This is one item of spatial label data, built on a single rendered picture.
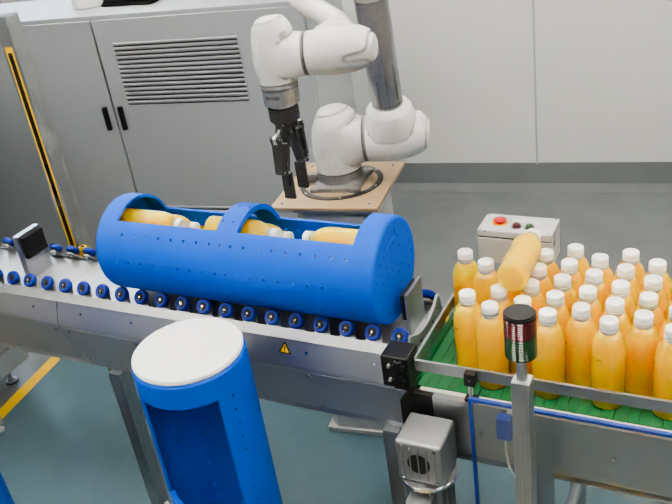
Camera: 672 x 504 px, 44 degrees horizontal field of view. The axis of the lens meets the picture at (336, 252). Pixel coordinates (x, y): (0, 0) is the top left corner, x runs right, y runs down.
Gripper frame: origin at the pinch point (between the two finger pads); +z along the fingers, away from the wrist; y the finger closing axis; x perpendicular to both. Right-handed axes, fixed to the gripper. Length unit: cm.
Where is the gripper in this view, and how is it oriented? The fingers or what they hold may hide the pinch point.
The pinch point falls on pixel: (295, 181)
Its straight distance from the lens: 211.0
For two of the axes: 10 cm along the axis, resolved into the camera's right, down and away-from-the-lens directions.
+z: 1.3, 8.8, 4.5
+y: -4.3, 4.6, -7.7
